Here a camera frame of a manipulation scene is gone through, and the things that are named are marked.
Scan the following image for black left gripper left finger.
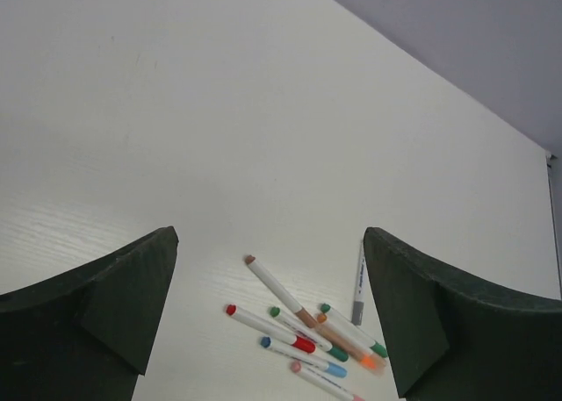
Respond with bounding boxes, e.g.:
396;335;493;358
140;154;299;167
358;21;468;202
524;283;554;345
1;226;179;400

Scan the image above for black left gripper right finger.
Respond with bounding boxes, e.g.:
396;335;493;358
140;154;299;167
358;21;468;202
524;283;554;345
364;227;561;400

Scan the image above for grey capped marker pen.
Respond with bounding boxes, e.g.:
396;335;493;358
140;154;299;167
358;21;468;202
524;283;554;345
351;242;366;326

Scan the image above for dark green capped marker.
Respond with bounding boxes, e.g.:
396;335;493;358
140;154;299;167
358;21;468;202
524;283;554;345
269;306;349;362

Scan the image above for blue capped marker pen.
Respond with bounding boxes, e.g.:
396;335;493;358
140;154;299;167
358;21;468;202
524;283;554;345
259;336;348;378

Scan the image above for pink capped marker pen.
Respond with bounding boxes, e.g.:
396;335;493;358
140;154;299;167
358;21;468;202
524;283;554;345
290;361;364;401

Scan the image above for red capped marker pen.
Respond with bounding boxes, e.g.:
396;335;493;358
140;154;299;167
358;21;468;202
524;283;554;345
225;304;316;354

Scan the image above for green capped marker pen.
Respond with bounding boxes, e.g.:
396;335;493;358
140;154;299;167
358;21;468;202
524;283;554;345
320;303;388;359

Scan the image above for brown capped marker pen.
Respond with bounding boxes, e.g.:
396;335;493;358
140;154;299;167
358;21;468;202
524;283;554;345
244;255;318;329

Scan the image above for orange marker clear cap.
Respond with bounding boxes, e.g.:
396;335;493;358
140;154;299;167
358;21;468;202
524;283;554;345
316;313;385;376

